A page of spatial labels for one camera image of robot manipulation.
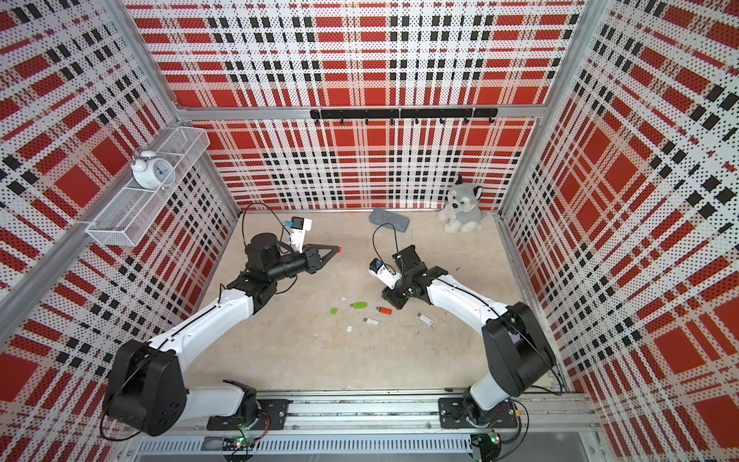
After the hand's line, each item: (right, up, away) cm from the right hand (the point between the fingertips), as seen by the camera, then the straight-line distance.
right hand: (393, 289), depth 88 cm
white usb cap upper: (-17, -4, +8) cm, 19 cm away
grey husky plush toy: (+26, +26, +16) cm, 40 cm away
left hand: (-15, +13, -9) cm, 22 cm away
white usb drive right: (+10, -10, +3) cm, 14 cm away
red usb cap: (-15, +13, -10) cm, 22 cm away
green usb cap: (-20, -8, +6) cm, 22 cm away
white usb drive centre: (-7, -11, +3) cm, 13 cm away
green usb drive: (-11, -6, +6) cm, 14 cm away
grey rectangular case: (-4, +25, +29) cm, 38 cm away
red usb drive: (-3, -8, +6) cm, 10 cm away
